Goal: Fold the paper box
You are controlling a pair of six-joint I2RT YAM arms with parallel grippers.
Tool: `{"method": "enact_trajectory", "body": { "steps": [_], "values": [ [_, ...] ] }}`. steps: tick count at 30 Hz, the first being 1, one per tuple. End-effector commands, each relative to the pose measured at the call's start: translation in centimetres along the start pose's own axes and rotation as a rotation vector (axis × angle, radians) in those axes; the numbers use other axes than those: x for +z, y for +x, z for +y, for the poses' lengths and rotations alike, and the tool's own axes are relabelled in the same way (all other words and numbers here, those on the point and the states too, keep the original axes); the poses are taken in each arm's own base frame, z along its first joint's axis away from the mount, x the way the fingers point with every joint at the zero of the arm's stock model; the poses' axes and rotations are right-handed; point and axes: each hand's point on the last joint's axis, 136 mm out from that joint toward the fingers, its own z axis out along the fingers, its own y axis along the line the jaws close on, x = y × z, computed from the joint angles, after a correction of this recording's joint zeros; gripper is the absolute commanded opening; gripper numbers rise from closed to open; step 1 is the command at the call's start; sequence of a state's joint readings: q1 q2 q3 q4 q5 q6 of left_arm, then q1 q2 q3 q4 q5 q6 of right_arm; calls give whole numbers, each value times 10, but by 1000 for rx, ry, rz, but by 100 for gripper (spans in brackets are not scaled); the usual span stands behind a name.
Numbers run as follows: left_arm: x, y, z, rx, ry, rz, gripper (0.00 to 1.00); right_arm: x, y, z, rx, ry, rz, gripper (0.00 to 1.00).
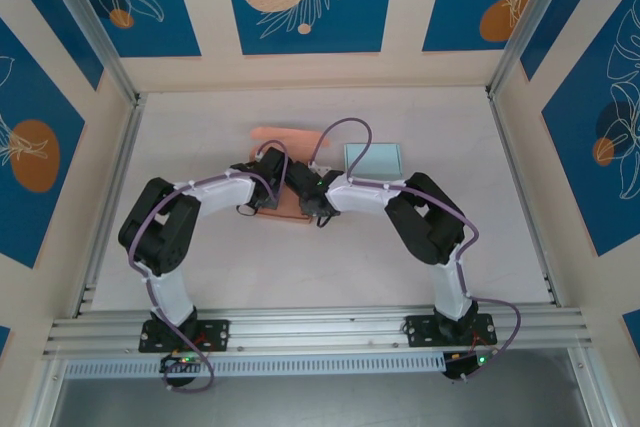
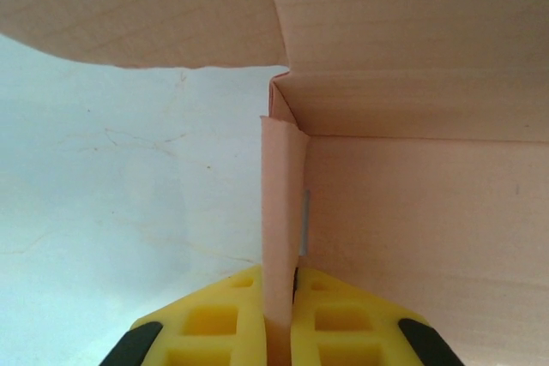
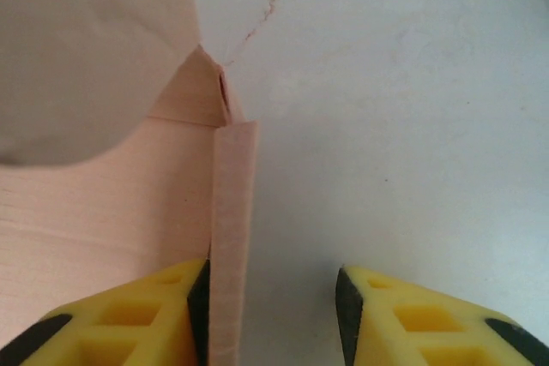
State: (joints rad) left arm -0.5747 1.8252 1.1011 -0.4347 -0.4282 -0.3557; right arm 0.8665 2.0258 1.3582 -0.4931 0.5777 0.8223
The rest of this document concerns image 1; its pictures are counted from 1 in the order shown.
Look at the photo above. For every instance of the salmon pink paper box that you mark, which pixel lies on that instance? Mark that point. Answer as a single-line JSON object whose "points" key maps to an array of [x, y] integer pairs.
{"points": [[290, 136]]}

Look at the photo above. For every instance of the light blue paper box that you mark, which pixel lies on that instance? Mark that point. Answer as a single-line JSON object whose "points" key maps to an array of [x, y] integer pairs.
{"points": [[385, 162]]}

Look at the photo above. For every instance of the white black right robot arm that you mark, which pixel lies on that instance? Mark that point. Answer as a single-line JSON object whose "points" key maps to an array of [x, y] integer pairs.
{"points": [[365, 199]]}

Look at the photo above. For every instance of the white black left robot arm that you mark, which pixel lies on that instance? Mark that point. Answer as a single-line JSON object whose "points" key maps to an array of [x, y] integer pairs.
{"points": [[220, 197]]}

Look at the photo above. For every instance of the small control circuit board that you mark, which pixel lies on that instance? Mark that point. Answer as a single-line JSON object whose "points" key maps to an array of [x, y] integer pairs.
{"points": [[182, 361], [457, 367]]}

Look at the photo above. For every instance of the grey metal sheet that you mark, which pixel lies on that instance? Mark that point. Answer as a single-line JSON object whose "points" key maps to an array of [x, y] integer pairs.
{"points": [[320, 404]]}

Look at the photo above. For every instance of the aluminium mounting rail beam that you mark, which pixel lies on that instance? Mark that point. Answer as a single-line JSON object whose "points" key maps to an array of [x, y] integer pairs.
{"points": [[310, 329]]}

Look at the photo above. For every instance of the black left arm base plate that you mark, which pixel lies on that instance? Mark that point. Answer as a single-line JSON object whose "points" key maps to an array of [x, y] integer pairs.
{"points": [[217, 334]]}

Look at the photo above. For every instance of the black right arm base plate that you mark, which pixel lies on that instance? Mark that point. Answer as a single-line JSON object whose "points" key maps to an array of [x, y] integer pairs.
{"points": [[420, 329]]}

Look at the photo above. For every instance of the aluminium frame post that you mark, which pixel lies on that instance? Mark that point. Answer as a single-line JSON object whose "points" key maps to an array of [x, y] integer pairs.
{"points": [[90, 22], [530, 12]]}

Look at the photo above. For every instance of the aluminium frame strut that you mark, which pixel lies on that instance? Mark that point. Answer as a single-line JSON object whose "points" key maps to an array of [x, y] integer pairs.
{"points": [[45, 397], [595, 392]]}

